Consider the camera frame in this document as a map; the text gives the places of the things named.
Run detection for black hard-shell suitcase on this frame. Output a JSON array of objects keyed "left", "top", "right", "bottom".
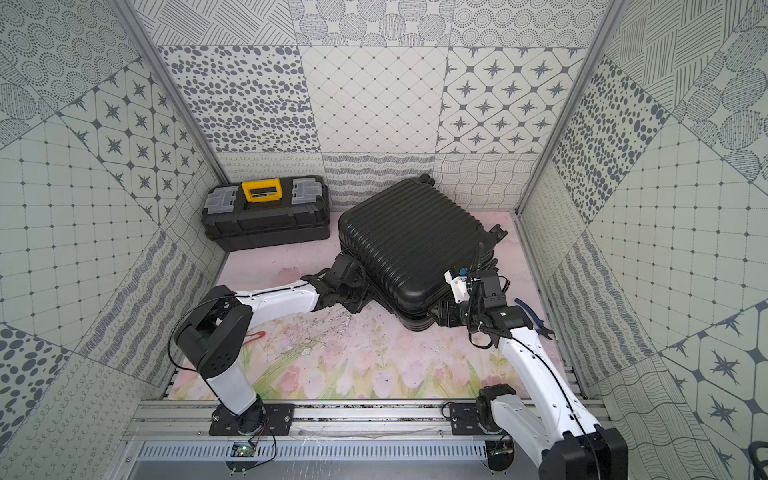
[{"left": 338, "top": 174, "right": 508, "bottom": 332}]

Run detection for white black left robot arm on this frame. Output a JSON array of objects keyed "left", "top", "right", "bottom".
[{"left": 169, "top": 254, "right": 369, "bottom": 434}]

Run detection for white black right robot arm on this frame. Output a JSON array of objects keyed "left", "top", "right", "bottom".
[{"left": 439, "top": 297, "right": 629, "bottom": 479}]

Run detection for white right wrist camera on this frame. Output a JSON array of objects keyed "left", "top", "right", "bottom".
[{"left": 444, "top": 269, "right": 472, "bottom": 304}]

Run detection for blue handled pliers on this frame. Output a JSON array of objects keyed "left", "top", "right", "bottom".
[{"left": 514, "top": 298, "right": 555, "bottom": 340}]

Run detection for black toolbox with yellow handle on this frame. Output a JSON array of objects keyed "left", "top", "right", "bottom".
[{"left": 201, "top": 175, "right": 330, "bottom": 252}]

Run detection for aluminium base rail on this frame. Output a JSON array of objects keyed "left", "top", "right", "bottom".
[{"left": 123, "top": 400, "right": 509, "bottom": 471}]

